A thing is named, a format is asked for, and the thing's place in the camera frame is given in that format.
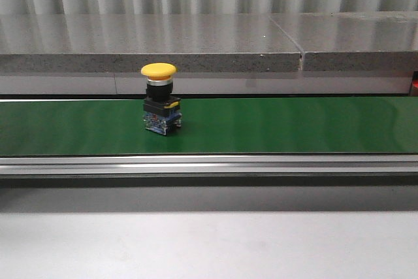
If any white panel under slab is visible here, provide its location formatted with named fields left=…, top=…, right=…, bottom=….
left=1, top=71, right=413, bottom=95

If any grey stone slab right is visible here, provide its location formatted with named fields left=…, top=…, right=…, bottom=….
left=270, top=11, right=417, bottom=73

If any grey stone slab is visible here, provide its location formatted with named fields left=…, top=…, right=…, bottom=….
left=1, top=14, right=301, bottom=73
left=270, top=11, right=417, bottom=73

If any green conveyor belt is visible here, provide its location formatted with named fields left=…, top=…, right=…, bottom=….
left=1, top=97, right=417, bottom=156

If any grey stone slab left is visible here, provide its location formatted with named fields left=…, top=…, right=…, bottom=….
left=1, top=14, right=301, bottom=73

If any red object at right edge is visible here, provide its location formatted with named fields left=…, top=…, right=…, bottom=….
left=410, top=79, right=418, bottom=97

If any aluminium conveyor side rail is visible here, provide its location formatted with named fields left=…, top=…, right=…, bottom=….
left=1, top=154, right=417, bottom=180

